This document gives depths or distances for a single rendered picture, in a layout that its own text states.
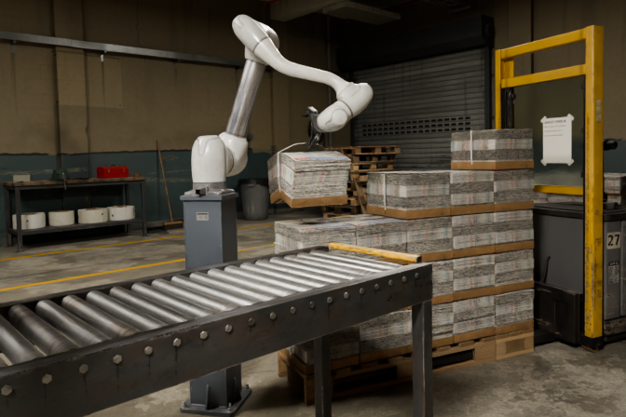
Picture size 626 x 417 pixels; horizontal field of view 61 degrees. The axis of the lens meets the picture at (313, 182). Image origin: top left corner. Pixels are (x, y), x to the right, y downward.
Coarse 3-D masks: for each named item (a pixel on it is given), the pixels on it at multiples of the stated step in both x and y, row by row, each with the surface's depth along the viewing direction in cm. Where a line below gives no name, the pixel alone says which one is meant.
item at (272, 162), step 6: (276, 156) 261; (270, 162) 270; (276, 162) 261; (270, 168) 271; (276, 168) 262; (270, 174) 270; (276, 174) 261; (270, 180) 271; (276, 180) 261; (270, 186) 270; (276, 186) 261; (270, 192) 271
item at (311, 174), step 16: (288, 160) 245; (304, 160) 238; (320, 160) 242; (336, 160) 244; (288, 176) 245; (304, 176) 241; (320, 176) 245; (336, 176) 247; (288, 192) 245; (304, 192) 243; (320, 192) 247; (336, 192) 250
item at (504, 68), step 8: (496, 56) 356; (496, 64) 357; (504, 64) 360; (512, 64) 354; (496, 72) 357; (504, 72) 360; (512, 72) 354; (496, 80) 357; (496, 88) 358; (496, 96) 358; (504, 96) 354; (496, 104) 358; (504, 104) 354; (496, 112) 359; (504, 112) 354; (496, 120) 359; (504, 120) 354; (496, 128) 359; (504, 128) 355
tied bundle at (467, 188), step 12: (456, 180) 278; (468, 180) 281; (480, 180) 285; (492, 180) 288; (456, 192) 279; (468, 192) 282; (480, 192) 286; (492, 192) 288; (456, 204) 279; (468, 204) 282; (480, 204) 285
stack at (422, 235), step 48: (288, 240) 260; (336, 240) 249; (384, 240) 262; (432, 240) 274; (480, 240) 286; (480, 288) 288; (336, 336) 252; (384, 336) 263; (432, 336) 276; (288, 384) 267; (384, 384) 264
